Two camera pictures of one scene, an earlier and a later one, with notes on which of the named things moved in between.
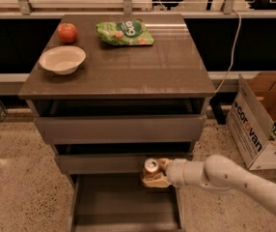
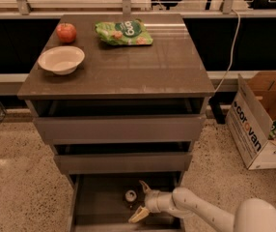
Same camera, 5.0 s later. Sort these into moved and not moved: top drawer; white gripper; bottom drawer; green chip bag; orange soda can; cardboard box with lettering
Moved: orange soda can; white gripper
Not moved: green chip bag; bottom drawer; top drawer; cardboard box with lettering
